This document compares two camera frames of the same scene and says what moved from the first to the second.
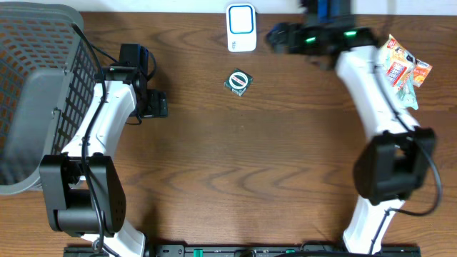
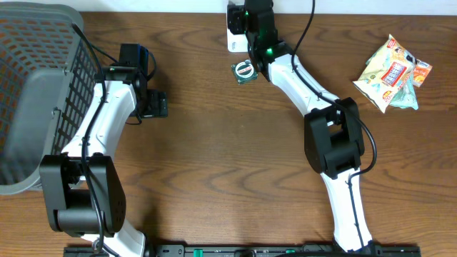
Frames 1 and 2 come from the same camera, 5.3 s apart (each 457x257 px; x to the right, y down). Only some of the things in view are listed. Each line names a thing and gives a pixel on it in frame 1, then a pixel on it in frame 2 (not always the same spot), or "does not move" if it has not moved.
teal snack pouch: x=406 y=93 does not move
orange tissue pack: x=420 y=72 does not move
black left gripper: x=157 y=103 does not move
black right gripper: x=293 y=43 to x=233 y=14
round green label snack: x=238 y=81 to x=244 y=71
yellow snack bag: x=398 y=63 does not move
